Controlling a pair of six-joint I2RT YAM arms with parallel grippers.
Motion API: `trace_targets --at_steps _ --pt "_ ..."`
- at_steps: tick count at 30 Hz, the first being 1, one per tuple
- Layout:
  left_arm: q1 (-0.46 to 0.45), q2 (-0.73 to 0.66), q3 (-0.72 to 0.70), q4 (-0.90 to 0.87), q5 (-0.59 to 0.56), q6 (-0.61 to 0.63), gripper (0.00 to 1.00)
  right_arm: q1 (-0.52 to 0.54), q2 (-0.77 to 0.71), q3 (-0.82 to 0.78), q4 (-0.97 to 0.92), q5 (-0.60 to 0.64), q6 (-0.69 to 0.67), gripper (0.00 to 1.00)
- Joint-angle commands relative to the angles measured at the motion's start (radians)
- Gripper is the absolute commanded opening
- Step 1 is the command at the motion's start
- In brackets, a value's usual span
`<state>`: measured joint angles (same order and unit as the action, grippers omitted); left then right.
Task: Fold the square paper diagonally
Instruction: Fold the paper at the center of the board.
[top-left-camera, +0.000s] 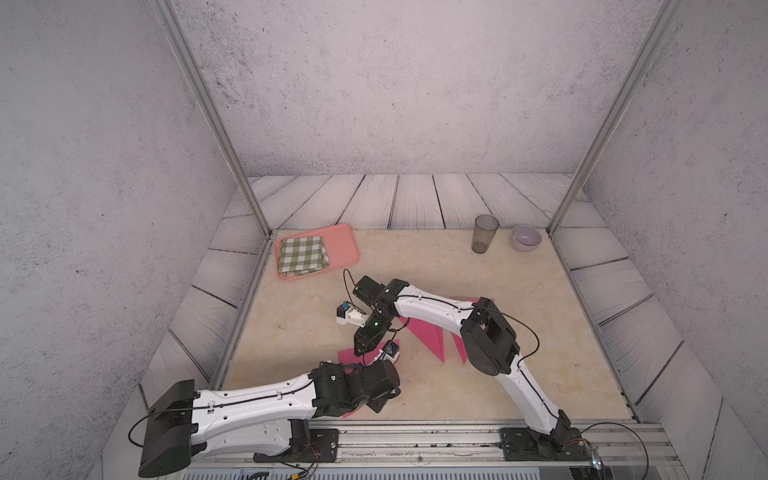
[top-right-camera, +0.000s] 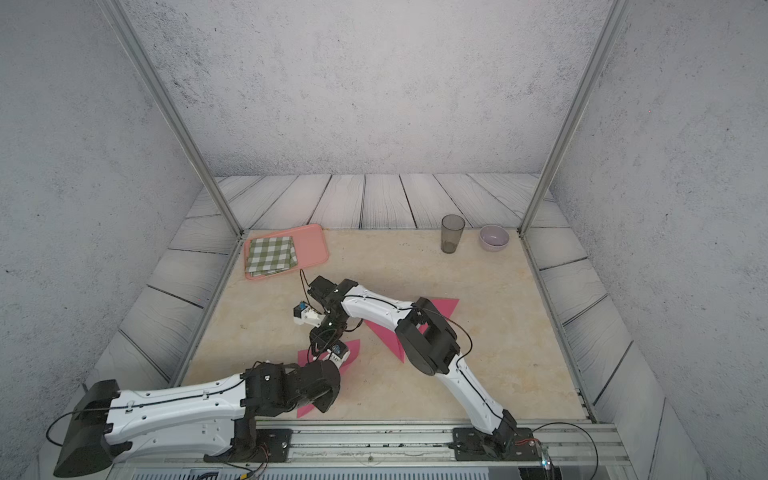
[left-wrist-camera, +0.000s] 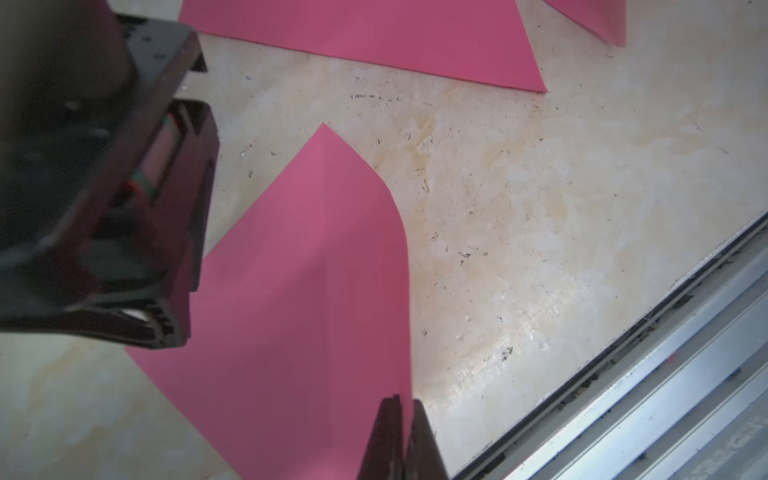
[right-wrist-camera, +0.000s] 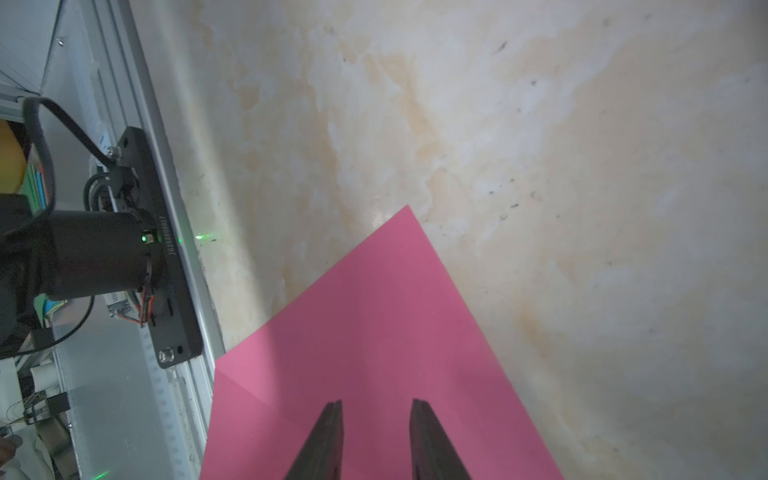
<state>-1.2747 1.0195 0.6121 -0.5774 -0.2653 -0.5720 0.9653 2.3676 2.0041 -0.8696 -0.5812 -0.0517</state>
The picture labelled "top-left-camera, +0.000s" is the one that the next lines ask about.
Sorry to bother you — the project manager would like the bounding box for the front aluminium rail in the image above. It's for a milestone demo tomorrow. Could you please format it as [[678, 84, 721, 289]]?
[[175, 420, 688, 479]]

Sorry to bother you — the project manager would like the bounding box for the aluminium frame post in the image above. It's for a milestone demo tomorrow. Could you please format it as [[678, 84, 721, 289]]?
[[151, 0, 272, 237], [546, 0, 682, 239]]

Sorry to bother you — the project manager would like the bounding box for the lilac bowl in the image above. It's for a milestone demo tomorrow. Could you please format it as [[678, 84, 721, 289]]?
[[510, 225, 542, 252]]

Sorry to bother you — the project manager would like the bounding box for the pink square paper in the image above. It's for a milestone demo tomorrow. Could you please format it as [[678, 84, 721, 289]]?
[[453, 297, 498, 375]]

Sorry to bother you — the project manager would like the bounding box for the grey translucent cup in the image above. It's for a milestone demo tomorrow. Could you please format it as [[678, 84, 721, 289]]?
[[471, 214, 500, 254]]

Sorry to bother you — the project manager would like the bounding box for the green checkered cloth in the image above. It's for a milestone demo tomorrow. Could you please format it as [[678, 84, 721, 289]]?
[[278, 236, 330, 277]]

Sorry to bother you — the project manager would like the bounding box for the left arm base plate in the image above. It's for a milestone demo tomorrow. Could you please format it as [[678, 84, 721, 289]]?
[[253, 424, 340, 464]]

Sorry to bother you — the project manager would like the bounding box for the left aluminium frame post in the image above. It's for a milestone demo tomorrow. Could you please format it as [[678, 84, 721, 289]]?
[[151, 0, 272, 237]]

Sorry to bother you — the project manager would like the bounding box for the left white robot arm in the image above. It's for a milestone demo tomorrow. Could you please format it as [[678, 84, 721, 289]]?
[[138, 359, 400, 478]]

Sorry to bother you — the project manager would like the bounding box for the right aluminium frame post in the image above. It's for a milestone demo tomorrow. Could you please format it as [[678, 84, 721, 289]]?
[[546, 0, 682, 239]]

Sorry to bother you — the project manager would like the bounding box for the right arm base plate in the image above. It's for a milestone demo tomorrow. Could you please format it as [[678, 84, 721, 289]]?
[[499, 428, 592, 462]]

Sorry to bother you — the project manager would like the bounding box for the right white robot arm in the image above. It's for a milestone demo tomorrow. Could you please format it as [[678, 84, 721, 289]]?
[[352, 276, 575, 452]]

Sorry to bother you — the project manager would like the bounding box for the pink plastic tray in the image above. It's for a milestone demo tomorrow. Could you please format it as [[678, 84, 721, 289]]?
[[275, 224, 361, 280]]

